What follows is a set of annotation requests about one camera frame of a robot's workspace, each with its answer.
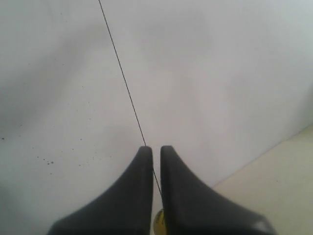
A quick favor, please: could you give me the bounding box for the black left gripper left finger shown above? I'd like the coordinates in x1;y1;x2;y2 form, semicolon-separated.
48;146;154;235

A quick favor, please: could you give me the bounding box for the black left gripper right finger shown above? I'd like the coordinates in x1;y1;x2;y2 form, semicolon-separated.
160;146;276;235

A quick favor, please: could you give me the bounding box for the yellow tennis ball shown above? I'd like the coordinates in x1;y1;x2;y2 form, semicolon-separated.
153;209;166;235

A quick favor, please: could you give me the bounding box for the thin black hanging string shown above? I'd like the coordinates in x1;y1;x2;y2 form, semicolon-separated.
98;0;163;196

